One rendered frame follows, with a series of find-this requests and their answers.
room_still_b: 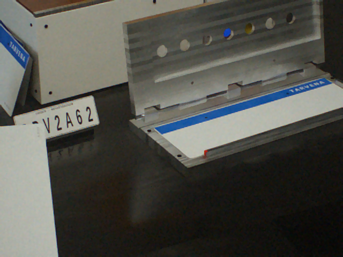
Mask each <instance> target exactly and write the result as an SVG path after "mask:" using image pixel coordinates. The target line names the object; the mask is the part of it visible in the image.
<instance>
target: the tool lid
mask: <svg viewBox="0 0 343 257"><path fill-rule="evenodd" d="M289 13H292V15H293V19H292V21H291V22H290V23H287V22H286V16H287V15H288V14H289ZM268 18H272V20H273V24H272V26H271V28H266V21H267V19H268ZM248 23H251V24H252V30H251V32H250V33H246V32H245V27H246V25H247V24H248ZM122 25H123V36H124V47H125V57H126V68H127V74H128V85H129V95H130V101H131V111H132V114H133V115H135V116H138V115H142V114H144V109H145V108H149V107H152V106H154V105H155V107H157V108H159V109H162V108H166V107H169V106H172V105H175V104H178V106H179V108H178V110H181V109H185V108H188V107H193V106H195V105H197V104H201V103H205V102H206V96H207V95H211V94H214V93H218V92H222V91H224V90H228V85H229V84H233V83H236V82H237V83H238V84H240V85H246V84H250V83H253V82H256V81H261V82H262V84H261V86H264V85H268V84H272V83H274V82H278V81H282V80H286V78H287V75H286V73H288V72H292V71H294V70H298V69H302V68H304V64H305V63H308V62H310V61H312V62H313V63H316V64H320V63H324V62H325V48H324V31H323V0H216V1H211V2H209V3H204V4H199V5H195V6H190V7H185V8H182V9H177V10H172V11H170V12H166V13H161V14H156V15H153V16H148V17H143V18H139V19H134V20H132V21H127V22H123V23H122ZM227 29H230V30H231V35H230V38H228V39H225V38H224V35H223V34H224V31H226V30H227ZM205 34H209V35H210V41H209V43H207V44H203V42H202V39H203V36H204V35H205ZM183 40H187V42H188V46H187V48H186V49H185V50H181V49H180V43H181V41H183ZM160 45H164V47H165V48H166V51H165V52H164V54H163V55H162V56H158V53H157V50H158V47H159V46H160Z"/></svg>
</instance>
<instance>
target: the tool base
mask: <svg viewBox="0 0 343 257"><path fill-rule="evenodd" d="M319 67H322V64H317V65H313V64H311V63H307V64H305V65H304V68H302V69H298V70H295V71H293V72H289V73H286V75H287V78H286V80H282V81H278V82H274V83H272V84H268V85H264V86H261V84H262V82H261V81H258V82H254V83H251V84H247V85H244V86H238V85H236V84H232V85H228V90H224V91H222V92H219V93H215V94H211V95H207V96H206V102H205V103H201V104H197V105H195V106H193V107H188V108H185V109H181V110H178V108H179V106H178V104H176V105H174V106H171V107H167V108H163V109H159V110H157V109H155V108H153V107H151V108H148V109H144V114H142V115H139V116H135V118H134V119H131V120H129V129H130V130H131V131H132V132H133V133H134V134H135V135H136V136H138V137H140V138H141V140H142V141H143V142H144V143H146V144H147V145H149V146H150V147H151V148H152V149H153V150H154V151H155V152H157V153H158V154H159V155H160V156H161V157H162V158H163V159H164V160H166V161H167V162H168V163H170V164H171V166H173V167H174V168H175V169H177V170H178V171H179V172H180V173H181V174H182V175H183V176H185V177H186V178H187V179H189V178H193V177H196V176H200V175H203V174H205V173H207V172H211V171H214V170H218V169H221V168H225V167H228V166H230V165H232V164H235V163H238V162H242V161H245V160H249V159H252V158H255V157H256V156H259V155H263V154H266V153H270V152H273V151H276V150H280V149H282V148H284V147H288V146H291V145H294V144H297V143H300V142H304V141H307V140H309V139H312V138H315V137H318V136H321V135H325V134H328V133H331V132H335V131H336V130H339V129H343V113H341V114H339V115H336V116H333V117H329V118H325V119H322V120H318V121H316V122H312V123H311V124H308V125H303V126H300V127H297V128H293V129H291V130H288V131H285V132H282V133H279V134H275V135H272V136H269V137H266V138H262V139H258V140H257V141H254V142H250V143H246V144H244V145H240V146H237V147H234V148H232V149H229V150H224V151H222V152H219V153H215V154H212V155H209V156H205V155H200V156H198V157H195V158H188V157H187V156H186V155H184V154H183V153H182V152H180V151H179V150H178V149H177V148H176V147H175V146H174V145H172V144H171V143H170V142H169V141H167V140H166V139H165V138H164V137H163V136H161V135H160V134H159V133H158V132H157V131H155V130H154V127H157V126H161V125H164V124H168V123H172V122H174V121H177V120H180V119H184V118H188V117H192V116H195V115H200V114H201V113H204V112H207V111H211V110H215V109H219V108H223V107H226V106H229V105H231V104H235V103H239V102H243V101H246V100H249V99H254V98H256V97H258V96H262V95H266V94H269V93H273V92H277V91H280V90H283V89H287V88H289V87H293V86H297V85H300V84H304V83H307V82H311V81H315V80H318V79H320V78H326V79H327V80H329V81H330V82H332V83H334V84H335V80H336V78H334V79H331V78H330V77H332V76H330V74H329V73H327V72H326V73H325V72H324V71H321V69H319ZM147 130H152V131H151V132H147ZM179 154H180V155H182V157H177V155H179Z"/></svg>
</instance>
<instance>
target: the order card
mask: <svg viewBox="0 0 343 257"><path fill-rule="evenodd" d="M13 120H14V122H15V125H30V124H44V131H45V137H46V139H48V138H52V137H56V136H58V135H62V134H66V133H70V132H74V131H76V130H80V129H84V128H87V127H91V126H94V125H99V118H98V113H97V110H96V106H95V103H94V99H93V96H92V95H91V96H87V97H85V98H82V99H78V100H74V101H70V102H65V103H62V104H57V105H55V106H53V107H48V108H44V109H40V110H36V111H31V112H28V113H25V114H23V115H19V116H15V117H13Z"/></svg>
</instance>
